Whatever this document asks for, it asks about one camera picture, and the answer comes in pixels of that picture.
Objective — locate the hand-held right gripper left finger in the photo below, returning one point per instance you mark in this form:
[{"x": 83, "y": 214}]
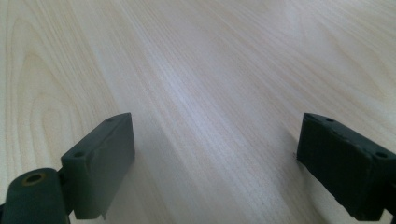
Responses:
[{"x": 99, "y": 168}]

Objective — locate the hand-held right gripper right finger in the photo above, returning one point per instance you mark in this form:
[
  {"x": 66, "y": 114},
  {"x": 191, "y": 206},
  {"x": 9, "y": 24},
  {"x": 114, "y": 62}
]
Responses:
[{"x": 342, "y": 168}]

